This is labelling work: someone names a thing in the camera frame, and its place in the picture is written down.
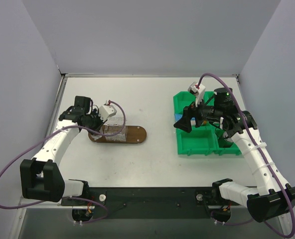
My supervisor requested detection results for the clear plastic cup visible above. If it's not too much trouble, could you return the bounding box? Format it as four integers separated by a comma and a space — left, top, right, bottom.
89, 133, 102, 141

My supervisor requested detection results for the clear acrylic organizer box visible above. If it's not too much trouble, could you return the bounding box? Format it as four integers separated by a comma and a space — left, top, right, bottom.
103, 117, 128, 143

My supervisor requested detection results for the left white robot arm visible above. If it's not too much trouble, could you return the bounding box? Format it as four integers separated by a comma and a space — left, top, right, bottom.
20, 96, 117, 205

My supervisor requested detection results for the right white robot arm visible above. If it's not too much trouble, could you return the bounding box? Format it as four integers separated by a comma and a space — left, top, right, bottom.
174, 84, 295, 223

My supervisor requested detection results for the blue white toothpaste tube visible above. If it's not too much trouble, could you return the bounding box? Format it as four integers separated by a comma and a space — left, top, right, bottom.
174, 114, 209, 126

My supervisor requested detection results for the brown oval wooden tray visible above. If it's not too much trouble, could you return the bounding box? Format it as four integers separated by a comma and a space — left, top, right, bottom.
88, 125, 147, 144

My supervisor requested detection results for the green plastic divided bin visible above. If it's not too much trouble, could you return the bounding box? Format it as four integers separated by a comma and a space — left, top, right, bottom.
173, 91, 241, 156

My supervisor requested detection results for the black cylindrical cup in bin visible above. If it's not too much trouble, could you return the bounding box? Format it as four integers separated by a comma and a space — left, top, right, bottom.
218, 132, 234, 148

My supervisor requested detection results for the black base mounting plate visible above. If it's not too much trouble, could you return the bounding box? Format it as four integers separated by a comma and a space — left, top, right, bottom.
61, 187, 233, 220

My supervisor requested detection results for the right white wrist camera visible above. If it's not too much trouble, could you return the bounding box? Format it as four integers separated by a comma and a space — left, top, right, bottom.
188, 82, 206, 106

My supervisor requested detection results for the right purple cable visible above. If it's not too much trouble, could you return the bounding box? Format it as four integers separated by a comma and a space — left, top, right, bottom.
198, 72, 295, 237

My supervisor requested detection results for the purple cable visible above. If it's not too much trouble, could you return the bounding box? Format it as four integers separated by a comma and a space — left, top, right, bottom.
0, 99, 127, 224
198, 72, 295, 237

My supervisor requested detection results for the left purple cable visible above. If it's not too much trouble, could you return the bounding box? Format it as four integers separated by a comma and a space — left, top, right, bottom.
0, 99, 127, 224

